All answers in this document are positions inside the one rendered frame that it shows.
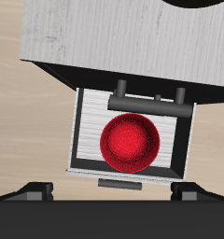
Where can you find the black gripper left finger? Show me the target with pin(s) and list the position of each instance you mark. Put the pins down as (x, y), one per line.
(36, 190)

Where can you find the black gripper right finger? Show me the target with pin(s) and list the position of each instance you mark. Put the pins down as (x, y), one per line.
(185, 190)

